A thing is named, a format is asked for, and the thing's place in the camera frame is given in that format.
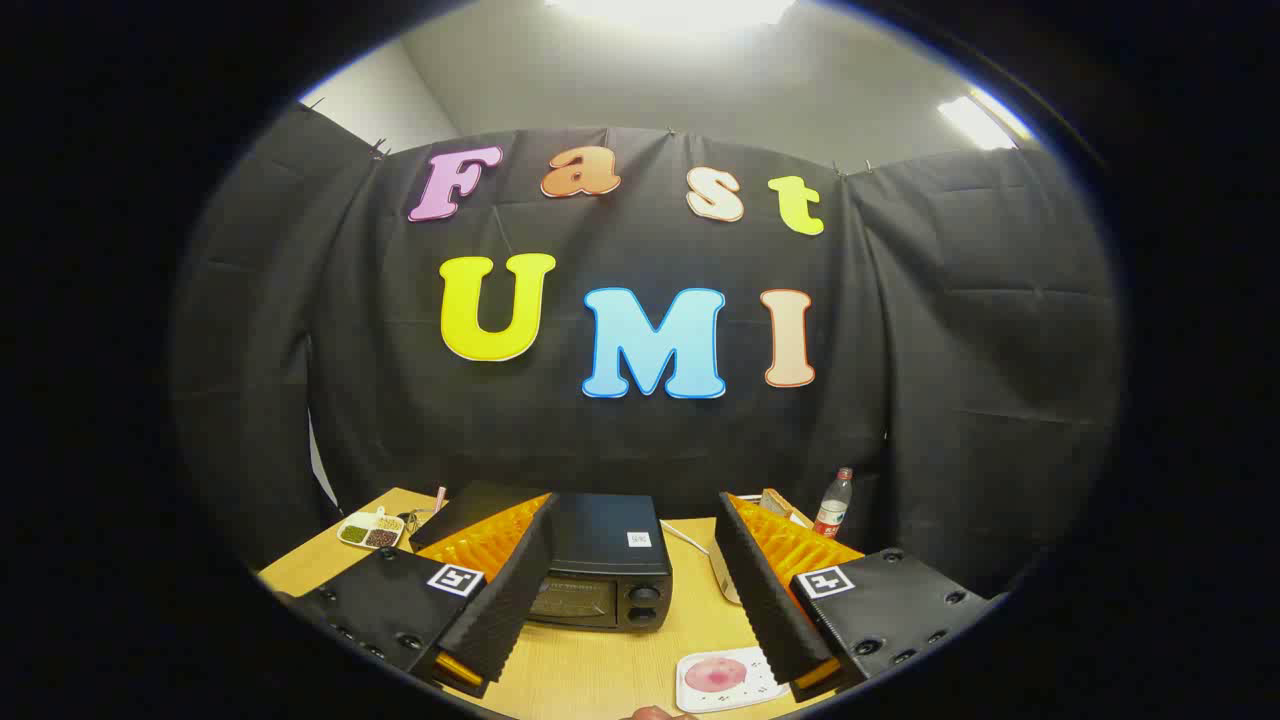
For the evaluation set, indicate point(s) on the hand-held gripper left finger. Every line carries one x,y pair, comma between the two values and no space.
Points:
510,600

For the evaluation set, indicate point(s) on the white square plate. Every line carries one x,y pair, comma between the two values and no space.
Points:
762,690

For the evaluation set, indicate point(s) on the white pop-up toaster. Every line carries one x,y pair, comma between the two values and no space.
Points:
722,575

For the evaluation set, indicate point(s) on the small dark metal tool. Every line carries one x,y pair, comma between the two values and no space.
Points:
418,519

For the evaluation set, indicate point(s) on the large ceiling light panel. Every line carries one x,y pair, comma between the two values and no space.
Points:
670,10

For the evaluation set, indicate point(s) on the black toaster oven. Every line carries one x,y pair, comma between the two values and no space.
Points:
610,545

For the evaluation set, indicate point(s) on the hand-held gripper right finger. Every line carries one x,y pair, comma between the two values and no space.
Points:
765,600

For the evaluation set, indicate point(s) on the red label plastic bottle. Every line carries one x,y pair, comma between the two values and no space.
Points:
833,505

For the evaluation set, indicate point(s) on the white divided bean tray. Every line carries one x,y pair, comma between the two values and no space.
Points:
370,530

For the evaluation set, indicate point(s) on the pink ham slice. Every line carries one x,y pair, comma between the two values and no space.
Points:
715,675

